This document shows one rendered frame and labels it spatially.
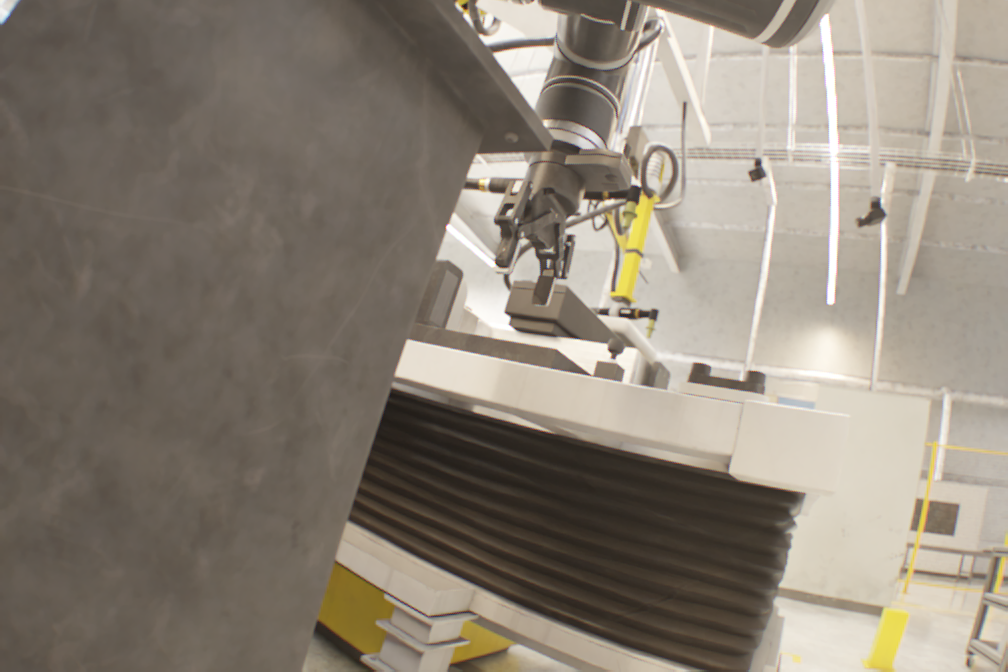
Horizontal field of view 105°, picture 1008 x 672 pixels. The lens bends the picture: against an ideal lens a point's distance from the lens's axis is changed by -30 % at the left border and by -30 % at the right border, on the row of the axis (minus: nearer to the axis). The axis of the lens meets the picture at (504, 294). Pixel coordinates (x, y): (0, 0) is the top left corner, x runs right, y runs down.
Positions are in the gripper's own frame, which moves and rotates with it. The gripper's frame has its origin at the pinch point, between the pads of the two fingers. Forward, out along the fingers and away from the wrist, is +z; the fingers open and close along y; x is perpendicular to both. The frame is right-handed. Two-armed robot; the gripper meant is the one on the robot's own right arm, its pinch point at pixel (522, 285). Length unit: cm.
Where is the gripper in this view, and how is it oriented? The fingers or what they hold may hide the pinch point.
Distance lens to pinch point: 62.2
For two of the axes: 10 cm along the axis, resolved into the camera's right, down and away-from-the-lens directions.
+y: -4.8, -3.9, -7.9
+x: 8.3, 1.0, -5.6
